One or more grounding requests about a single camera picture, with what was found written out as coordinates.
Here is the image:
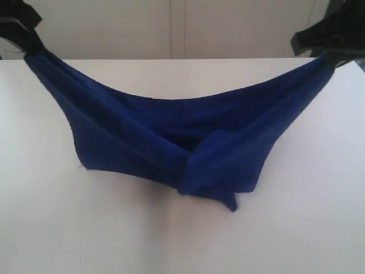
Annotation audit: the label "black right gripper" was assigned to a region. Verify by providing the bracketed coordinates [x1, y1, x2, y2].
[290, 0, 364, 69]

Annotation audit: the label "blue microfiber cloth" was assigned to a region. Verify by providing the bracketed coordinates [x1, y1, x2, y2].
[25, 51, 334, 211]

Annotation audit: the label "beige cabinet doors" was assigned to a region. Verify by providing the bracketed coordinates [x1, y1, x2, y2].
[31, 0, 329, 59]

